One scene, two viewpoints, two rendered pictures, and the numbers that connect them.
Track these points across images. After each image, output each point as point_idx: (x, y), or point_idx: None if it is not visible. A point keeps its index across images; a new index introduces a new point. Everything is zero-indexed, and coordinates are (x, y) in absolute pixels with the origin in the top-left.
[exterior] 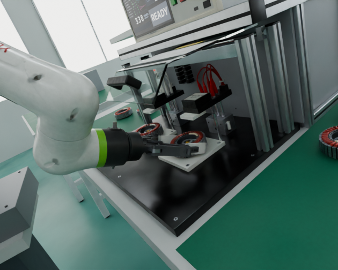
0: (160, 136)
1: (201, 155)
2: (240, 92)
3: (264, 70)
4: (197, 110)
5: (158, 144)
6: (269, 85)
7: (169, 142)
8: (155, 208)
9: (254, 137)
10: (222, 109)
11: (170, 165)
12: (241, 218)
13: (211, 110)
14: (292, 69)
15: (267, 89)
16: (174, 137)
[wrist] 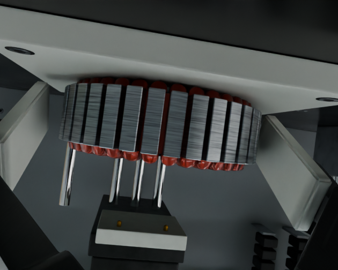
0: (293, 226)
1: (47, 74)
2: (123, 171)
3: (38, 215)
4: (89, 248)
5: (323, 185)
6: (36, 179)
7: (279, 152)
8: None
9: (16, 79)
10: (112, 173)
11: (208, 36)
12: None
13: (159, 174)
14: None
15: (44, 171)
16: (261, 159)
